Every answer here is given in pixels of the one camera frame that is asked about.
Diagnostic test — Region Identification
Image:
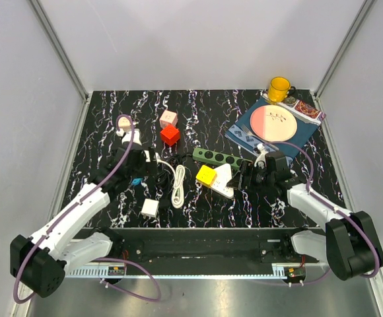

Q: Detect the silver fork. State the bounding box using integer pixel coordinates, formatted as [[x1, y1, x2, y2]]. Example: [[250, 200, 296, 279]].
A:
[[240, 125, 279, 151]]

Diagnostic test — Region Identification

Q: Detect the yellow cube socket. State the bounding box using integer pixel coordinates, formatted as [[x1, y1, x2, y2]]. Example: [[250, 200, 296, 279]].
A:
[[195, 165, 217, 188]]

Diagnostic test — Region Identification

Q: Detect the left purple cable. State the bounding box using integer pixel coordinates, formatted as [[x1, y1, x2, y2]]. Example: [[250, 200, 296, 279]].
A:
[[14, 114, 162, 304]]

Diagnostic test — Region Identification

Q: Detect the white coiled cable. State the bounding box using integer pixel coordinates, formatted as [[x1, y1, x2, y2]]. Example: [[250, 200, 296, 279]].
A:
[[158, 159, 187, 209]]

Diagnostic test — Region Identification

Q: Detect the white cube charger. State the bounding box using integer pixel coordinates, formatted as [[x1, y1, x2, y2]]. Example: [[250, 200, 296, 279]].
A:
[[141, 199, 159, 219]]

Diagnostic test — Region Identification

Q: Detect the yellow mug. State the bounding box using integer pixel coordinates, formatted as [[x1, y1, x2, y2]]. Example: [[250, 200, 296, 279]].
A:
[[267, 77, 296, 102]]

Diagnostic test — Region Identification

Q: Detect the white triangular power strip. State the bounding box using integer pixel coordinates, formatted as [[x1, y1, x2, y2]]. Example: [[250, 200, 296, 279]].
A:
[[211, 163, 234, 199]]

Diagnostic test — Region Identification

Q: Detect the white rectangular power strip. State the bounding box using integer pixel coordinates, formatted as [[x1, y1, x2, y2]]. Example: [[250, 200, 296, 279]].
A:
[[145, 151, 160, 164]]

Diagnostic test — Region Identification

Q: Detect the green power strip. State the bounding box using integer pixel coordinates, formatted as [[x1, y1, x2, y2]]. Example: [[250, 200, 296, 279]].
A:
[[192, 147, 251, 170]]

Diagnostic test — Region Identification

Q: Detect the purple cable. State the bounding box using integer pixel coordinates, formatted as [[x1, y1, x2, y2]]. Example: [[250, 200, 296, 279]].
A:
[[254, 141, 380, 288], [14, 114, 162, 304]]

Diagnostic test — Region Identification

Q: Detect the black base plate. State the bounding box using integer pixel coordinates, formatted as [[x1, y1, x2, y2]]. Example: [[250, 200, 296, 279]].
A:
[[75, 227, 319, 277]]

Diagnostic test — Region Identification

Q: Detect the pink cream plate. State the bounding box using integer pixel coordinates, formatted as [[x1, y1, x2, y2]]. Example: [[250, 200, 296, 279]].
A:
[[250, 105, 297, 142]]

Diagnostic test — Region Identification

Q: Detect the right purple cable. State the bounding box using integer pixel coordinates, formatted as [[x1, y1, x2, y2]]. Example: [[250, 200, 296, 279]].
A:
[[254, 141, 380, 288]]

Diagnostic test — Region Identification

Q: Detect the blue placemat cloth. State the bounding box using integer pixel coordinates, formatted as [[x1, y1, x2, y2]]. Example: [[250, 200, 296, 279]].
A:
[[225, 97, 320, 163]]

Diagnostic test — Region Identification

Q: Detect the black coiled cable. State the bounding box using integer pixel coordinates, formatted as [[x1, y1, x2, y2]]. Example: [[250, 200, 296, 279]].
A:
[[155, 153, 192, 210]]

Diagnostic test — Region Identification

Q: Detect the beige cube socket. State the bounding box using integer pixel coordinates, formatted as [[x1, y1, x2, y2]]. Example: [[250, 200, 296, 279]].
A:
[[118, 117, 131, 131]]

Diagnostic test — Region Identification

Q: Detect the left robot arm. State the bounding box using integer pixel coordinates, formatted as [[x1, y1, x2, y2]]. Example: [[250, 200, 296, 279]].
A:
[[9, 147, 160, 303]]

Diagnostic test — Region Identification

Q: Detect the red cube socket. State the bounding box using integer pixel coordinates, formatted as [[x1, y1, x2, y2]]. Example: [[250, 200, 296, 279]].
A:
[[160, 124, 180, 147]]

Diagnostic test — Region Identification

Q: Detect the pink cube socket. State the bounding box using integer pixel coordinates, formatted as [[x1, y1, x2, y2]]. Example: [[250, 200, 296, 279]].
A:
[[159, 110, 178, 129]]

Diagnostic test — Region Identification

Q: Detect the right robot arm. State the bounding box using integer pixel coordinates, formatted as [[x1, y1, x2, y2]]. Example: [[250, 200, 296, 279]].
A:
[[227, 151, 383, 281]]

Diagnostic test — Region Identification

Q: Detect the blue plug adapter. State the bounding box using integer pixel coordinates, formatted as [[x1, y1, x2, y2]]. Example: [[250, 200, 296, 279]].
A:
[[131, 178, 143, 186]]

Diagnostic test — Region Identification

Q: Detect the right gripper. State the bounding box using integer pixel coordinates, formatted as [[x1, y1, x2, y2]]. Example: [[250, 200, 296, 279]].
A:
[[226, 160, 275, 194]]

